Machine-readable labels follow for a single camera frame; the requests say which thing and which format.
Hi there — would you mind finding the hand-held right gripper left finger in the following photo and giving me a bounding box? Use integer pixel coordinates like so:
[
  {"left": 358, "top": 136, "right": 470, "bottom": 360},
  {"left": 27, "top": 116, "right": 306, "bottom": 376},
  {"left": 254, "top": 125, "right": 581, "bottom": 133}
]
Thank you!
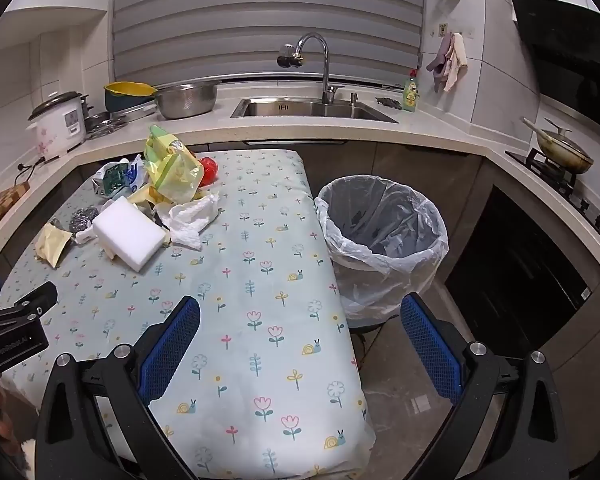
[{"left": 34, "top": 295, "right": 202, "bottom": 480}]

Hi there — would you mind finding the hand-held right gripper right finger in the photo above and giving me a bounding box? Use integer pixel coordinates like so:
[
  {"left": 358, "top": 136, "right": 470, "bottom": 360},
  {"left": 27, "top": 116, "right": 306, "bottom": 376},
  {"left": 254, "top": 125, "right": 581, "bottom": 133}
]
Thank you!
[{"left": 400, "top": 291, "right": 571, "bottom": 480}]

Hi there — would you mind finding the yellow paper wrapper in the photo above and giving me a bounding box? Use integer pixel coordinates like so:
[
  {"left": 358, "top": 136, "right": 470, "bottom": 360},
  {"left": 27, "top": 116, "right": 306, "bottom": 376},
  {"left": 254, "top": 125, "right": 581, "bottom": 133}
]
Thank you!
[{"left": 34, "top": 222, "right": 75, "bottom": 268}]

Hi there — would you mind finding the steel wool scrubber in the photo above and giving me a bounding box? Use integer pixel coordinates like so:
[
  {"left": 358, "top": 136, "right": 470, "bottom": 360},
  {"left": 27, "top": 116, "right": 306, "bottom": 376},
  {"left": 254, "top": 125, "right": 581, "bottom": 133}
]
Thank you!
[{"left": 69, "top": 205, "right": 101, "bottom": 245}]

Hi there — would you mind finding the trash bin with clear liner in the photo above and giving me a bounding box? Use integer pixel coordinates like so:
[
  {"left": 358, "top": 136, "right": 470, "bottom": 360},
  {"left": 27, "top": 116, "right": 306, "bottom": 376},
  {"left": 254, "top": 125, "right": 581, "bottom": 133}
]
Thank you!
[{"left": 314, "top": 175, "right": 450, "bottom": 328}]

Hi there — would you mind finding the white sponge block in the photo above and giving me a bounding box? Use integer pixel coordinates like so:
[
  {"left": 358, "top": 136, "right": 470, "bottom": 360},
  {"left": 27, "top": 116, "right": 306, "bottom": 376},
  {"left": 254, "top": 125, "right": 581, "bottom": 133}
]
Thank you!
[{"left": 91, "top": 196, "right": 167, "bottom": 275}]

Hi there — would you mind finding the white tissue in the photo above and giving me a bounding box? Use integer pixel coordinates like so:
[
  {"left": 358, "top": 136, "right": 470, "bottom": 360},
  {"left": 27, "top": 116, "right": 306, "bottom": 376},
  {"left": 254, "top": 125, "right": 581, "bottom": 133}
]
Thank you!
[{"left": 155, "top": 192, "right": 221, "bottom": 252}]

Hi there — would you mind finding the yellow-green plastic bag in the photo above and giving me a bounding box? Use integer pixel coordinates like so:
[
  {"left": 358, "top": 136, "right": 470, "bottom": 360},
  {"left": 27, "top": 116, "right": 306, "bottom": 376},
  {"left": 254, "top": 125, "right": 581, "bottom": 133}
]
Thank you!
[{"left": 144, "top": 124, "right": 204, "bottom": 206}]

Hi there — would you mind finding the wooden cutting board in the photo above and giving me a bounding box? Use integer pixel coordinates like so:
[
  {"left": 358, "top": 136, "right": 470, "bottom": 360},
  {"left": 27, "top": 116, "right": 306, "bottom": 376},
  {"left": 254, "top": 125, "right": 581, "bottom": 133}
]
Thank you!
[{"left": 0, "top": 180, "right": 31, "bottom": 248}]

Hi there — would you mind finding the black built-in oven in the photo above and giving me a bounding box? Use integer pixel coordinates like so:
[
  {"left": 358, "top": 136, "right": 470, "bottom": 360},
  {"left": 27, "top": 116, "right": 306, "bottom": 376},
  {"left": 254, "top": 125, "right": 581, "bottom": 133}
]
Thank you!
[{"left": 445, "top": 185, "right": 593, "bottom": 341}]

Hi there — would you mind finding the floral tablecloth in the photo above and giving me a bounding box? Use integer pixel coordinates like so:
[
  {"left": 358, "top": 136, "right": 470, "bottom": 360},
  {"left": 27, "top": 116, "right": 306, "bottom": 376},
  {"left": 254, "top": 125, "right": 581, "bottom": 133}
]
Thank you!
[{"left": 0, "top": 149, "right": 376, "bottom": 480}]

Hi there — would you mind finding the green and white milk carton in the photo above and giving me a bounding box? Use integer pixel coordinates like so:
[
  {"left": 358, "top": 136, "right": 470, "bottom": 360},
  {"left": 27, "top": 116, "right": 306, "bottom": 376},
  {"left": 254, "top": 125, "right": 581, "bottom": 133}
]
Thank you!
[{"left": 91, "top": 160, "right": 131, "bottom": 198}]

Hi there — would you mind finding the blue and white plastic bag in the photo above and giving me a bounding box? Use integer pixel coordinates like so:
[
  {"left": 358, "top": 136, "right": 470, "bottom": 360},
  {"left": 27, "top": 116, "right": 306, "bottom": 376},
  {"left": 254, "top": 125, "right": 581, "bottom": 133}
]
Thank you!
[{"left": 122, "top": 155, "right": 148, "bottom": 196}]

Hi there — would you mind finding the white rice cooker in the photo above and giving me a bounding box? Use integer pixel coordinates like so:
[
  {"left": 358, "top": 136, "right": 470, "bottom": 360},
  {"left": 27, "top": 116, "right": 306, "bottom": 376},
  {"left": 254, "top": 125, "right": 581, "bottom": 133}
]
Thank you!
[{"left": 28, "top": 91, "right": 90, "bottom": 161}]

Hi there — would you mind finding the black gas stove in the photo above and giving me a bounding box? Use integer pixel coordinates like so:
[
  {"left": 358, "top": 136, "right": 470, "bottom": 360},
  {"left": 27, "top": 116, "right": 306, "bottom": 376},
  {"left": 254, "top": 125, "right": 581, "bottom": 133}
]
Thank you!
[{"left": 505, "top": 147, "right": 600, "bottom": 241}]

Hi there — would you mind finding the white kitchen counter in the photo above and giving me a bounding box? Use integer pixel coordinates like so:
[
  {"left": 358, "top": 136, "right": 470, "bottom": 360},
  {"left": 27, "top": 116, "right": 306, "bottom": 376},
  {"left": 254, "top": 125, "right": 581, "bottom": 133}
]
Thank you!
[{"left": 0, "top": 80, "right": 600, "bottom": 301}]

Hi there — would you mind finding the teal and yellow colander basin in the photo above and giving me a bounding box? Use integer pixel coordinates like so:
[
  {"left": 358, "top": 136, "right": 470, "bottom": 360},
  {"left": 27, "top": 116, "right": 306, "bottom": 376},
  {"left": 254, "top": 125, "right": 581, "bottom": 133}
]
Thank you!
[{"left": 104, "top": 81, "right": 158, "bottom": 113}]

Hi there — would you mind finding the frying pan with lid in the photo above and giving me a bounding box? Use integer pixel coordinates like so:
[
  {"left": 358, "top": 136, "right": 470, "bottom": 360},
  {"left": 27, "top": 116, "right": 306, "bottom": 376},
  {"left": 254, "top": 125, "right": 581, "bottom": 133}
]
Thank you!
[{"left": 522, "top": 117, "right": 595, "bottom": 175}]

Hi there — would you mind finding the stainless steel bowl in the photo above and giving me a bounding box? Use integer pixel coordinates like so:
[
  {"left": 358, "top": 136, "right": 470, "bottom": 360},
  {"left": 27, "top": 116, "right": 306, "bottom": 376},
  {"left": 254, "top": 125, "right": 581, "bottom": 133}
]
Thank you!
[{"left": 152, "top": 80, "right": 222, "bottom": 121}]

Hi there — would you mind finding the green dish soap bottle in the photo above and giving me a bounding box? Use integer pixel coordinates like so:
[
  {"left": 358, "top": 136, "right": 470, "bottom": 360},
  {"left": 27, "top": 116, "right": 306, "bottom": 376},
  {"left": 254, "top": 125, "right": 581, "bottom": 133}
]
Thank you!
[{"left": 402, "top": 70, "right": 421, "bottom": 111}]

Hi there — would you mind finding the stainless steel sink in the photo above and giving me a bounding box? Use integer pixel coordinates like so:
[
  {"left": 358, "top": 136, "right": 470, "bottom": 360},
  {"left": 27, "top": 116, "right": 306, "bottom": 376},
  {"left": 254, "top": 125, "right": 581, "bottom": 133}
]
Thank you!
[{"left": 230, "top": 97, "right": 400, "bottom": 124}]

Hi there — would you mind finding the purple hanging cloth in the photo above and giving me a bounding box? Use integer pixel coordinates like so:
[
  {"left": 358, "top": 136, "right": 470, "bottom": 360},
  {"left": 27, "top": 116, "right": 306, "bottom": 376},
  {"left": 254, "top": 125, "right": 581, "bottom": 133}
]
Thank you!
[{"left": 426, "top": 34, "right": 453, "bottom": 93}]

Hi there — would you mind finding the cream hanging cloth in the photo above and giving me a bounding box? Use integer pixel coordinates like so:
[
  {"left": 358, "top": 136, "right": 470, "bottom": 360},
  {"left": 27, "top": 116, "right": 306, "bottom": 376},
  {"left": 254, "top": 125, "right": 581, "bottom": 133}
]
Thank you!
[{"left": 442, "top": 32, "right": 468, "bottom": 92}]

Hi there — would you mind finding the chrome faucet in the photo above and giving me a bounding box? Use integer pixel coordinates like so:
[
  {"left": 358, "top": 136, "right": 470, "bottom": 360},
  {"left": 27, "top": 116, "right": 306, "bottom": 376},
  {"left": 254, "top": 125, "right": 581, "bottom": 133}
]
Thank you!
[{"left": 276, "top": 32, "right": 346, "bottom": 105}]

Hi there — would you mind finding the black range hood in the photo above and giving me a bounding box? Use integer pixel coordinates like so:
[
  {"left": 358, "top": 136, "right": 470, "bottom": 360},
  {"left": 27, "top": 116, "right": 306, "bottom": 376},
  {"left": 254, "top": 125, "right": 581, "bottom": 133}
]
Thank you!
[{"left": 510, "top": 0, "right": 600, "bottom": 111}]

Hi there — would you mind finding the grey window blind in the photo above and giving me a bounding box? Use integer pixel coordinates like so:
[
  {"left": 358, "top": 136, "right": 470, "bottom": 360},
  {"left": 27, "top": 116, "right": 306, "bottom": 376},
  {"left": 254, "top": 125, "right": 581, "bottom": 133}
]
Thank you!
[{"left": 111, "top": 0, "right": 426, "bottom": 86}]

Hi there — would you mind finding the black power cable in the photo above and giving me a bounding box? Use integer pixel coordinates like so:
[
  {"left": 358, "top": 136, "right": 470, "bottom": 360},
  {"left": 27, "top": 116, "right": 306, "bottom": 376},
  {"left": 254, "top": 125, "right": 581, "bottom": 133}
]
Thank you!
[{"left": 14, "top": 155, "right": 48, "bottom": 186}]

